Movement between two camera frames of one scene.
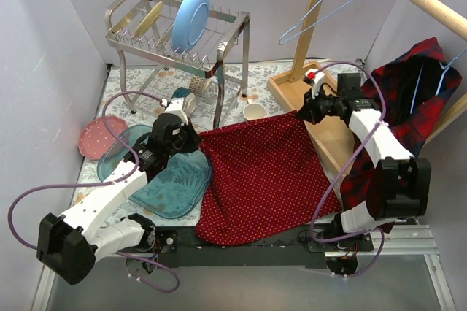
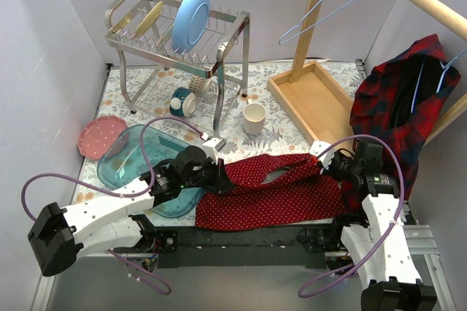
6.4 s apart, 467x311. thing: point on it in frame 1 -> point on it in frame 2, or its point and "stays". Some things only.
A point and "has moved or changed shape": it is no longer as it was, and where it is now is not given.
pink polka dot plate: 94,137 stays
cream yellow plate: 149,19 stays
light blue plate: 191,19 stays
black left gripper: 188,139 -> 222,176
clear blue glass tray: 174,189 stays
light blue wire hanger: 446,68 stays
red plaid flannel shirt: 402,91 stays
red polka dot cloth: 262,177 has moved or changed shape
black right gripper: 311,107 -> 331,166
